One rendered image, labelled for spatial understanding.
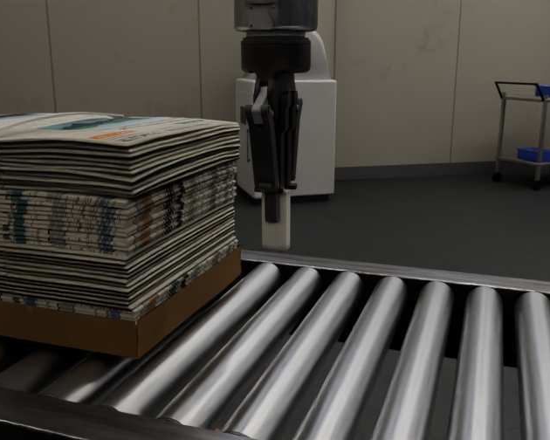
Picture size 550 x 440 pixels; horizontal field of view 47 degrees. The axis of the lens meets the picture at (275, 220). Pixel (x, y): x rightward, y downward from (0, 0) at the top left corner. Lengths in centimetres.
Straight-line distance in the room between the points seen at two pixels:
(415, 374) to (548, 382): 13
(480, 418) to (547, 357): 16
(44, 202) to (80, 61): 487
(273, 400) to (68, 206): 28
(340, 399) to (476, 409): 12
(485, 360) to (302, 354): 20
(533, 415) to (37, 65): 519
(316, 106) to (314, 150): 34
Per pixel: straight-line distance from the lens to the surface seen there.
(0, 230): 75
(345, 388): 64
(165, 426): 59
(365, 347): 73
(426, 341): 75
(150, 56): 554
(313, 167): 493
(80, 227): 68
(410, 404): 63
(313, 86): 486
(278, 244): 73
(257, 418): 60
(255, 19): 67
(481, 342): 76
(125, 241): 65
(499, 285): 95
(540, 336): 80
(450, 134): 635
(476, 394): 66
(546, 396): 68
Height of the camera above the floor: 111
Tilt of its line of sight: 14 degrees down
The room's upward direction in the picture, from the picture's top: straight up
